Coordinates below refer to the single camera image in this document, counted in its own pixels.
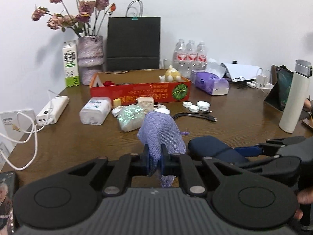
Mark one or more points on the yellow white plush toy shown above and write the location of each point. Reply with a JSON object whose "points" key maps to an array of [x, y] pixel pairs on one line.
{"points": [[171, 75]]}

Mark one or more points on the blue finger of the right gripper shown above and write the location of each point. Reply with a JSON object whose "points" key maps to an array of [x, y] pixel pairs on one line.
{"points": [[249, 151]]}

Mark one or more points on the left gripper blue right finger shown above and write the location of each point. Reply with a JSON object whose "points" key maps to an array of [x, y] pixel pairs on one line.
{"points": [[183, 167]]}

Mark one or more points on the white round ribbed cap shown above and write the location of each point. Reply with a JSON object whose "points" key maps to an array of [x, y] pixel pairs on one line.
{"points": [[203, 105]]}

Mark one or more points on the person's right hand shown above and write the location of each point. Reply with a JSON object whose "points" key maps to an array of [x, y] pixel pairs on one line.
{"points": [[304, 197]]}

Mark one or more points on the red cardboard box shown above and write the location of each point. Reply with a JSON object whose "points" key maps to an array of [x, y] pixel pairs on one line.
{"points": [[132, 84]]}

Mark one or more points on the black paper shopping bag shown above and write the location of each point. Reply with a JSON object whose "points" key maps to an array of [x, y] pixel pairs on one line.
{"points": [[133, 41]]}

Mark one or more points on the dried pink flower bouquet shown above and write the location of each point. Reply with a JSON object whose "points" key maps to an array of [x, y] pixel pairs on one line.
{"points": [[84, 17]]}

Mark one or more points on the water bottle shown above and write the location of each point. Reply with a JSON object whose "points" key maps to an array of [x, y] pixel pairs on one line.
{"points": [[191, 58], [179, 57], [201, 55]]}

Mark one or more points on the green white milk carton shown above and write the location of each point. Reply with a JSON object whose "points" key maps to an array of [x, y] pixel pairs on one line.
{"points": [[70, 64]]}

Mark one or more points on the dark tablet in stand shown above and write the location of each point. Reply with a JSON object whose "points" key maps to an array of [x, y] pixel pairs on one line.
{"points": [[281, 79]]}

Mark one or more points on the left water bottle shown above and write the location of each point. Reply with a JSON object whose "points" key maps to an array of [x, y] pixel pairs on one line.
{"points": [[179, 57]]}

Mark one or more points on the navy blue glasses case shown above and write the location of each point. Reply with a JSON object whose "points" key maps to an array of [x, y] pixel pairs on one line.
{"points": [[201, 147]]}

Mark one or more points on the white power bank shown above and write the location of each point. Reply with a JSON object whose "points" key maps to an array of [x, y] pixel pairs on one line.
{"points": [[52, 111]]}

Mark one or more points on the purple mesh bag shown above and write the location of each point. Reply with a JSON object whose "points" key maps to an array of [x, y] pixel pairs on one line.
{"points": [[156, 130]]}

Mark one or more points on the small white round case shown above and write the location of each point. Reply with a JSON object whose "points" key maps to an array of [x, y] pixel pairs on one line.
{"points": [[187, 104]]}

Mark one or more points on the white device on right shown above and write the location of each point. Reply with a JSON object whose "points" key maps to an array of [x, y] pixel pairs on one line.
{"points": [[241, 72]]}

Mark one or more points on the right water bottle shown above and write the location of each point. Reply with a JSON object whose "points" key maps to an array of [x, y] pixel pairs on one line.
{"points": [[201, 55]]}

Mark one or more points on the red fabric rose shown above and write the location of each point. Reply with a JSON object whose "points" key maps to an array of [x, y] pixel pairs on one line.
{"points": [[108, 83]]}

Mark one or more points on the clear drinking glass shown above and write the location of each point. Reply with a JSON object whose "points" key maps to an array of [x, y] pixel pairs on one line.
{"points": [[167, 64]]}

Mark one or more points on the photo book cover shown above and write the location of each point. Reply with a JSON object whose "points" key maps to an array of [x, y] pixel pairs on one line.
{"points": [[8, 187]]}

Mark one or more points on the middle water bottle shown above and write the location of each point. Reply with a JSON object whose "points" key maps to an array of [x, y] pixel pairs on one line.
{"points": [[191, 58]]}

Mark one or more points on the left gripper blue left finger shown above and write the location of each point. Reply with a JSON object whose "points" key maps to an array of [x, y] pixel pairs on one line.
{"points": [[122, 171]]}

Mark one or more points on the purple white ceramic vase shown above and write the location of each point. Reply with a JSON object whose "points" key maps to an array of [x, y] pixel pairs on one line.
{"points": [[90, 57]]}

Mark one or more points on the white power strip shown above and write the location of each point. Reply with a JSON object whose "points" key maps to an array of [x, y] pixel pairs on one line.
{"points": [[261, 83]]}

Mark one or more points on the white thermos bottle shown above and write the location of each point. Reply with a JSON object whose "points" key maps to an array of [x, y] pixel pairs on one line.
{"points": [[297, 96]]}

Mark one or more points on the purple tissue pack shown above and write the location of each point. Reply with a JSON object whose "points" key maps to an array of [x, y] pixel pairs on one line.
{"points": [[211, 80]]}

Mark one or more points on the white wet wipes pack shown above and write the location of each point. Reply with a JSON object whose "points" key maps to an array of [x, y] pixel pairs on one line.
{"points": [[95, 111]]}

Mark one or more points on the beige wooden cube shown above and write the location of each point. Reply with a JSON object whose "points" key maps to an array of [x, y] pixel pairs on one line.
{"points": [[146, 103]]}

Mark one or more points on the small yellow block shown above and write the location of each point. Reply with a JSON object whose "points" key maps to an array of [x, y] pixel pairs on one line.
{"points": [[116, 102]]}

